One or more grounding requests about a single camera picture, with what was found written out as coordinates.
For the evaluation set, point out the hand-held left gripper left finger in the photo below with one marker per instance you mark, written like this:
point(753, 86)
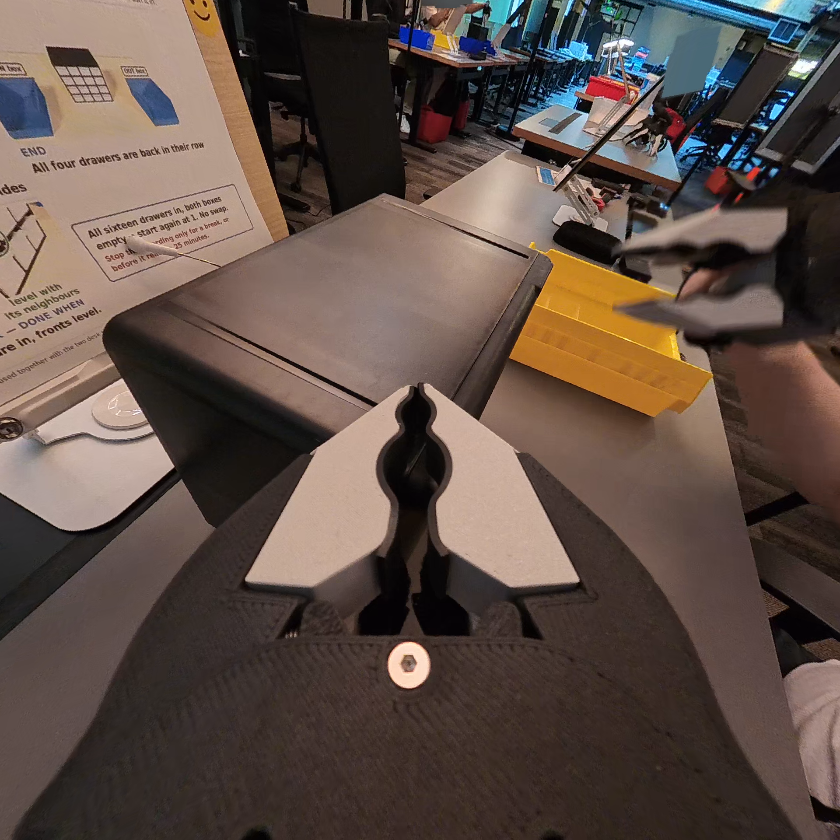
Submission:
point(315, 525)

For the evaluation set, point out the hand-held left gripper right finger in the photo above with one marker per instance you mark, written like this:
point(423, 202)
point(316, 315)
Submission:
point(512, 525)

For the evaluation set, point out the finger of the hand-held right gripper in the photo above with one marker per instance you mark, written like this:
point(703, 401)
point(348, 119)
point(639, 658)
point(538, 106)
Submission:
point(735, 229)
point(728, 308)

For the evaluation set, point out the yellow storage bin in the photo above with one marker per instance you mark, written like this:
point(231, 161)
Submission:
point(590, 354)

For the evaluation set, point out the black drawer cabinet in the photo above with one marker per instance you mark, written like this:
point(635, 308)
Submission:
point(328, 289)

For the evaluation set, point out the person's right forearm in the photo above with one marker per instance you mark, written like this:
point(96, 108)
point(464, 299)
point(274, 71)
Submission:
point(787, 420)

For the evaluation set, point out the person's right hand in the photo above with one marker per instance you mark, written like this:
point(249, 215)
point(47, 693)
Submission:
point(702, 282)

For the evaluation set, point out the black case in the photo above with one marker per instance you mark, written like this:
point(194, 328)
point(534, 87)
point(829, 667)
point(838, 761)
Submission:
point(581, 239)

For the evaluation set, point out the tilted sign on white stand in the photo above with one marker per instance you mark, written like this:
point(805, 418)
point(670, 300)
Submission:
point(581, 197)

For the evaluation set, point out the red storage bin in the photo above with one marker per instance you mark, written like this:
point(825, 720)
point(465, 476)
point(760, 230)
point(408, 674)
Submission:
point(610, 88)
point(433, 124)

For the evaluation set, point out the white board base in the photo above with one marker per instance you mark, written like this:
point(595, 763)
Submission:
point(79, 479)

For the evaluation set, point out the blue storage bin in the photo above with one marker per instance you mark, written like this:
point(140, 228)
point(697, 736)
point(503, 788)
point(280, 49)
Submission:
point(478, 46)
point(417, 38)

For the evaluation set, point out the black office chair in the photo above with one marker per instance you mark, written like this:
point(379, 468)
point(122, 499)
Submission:
point(275, 79)
point(354, 98)

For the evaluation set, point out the printed instruction poster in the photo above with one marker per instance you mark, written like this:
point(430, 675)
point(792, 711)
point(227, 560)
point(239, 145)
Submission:
point(131, 164)

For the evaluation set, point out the instruction poster on wooden board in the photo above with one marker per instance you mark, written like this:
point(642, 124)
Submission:
point(236, 118)

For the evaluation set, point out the yellow smiley sticker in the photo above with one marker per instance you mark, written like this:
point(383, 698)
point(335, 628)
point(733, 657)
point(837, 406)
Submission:
point(200, 16)

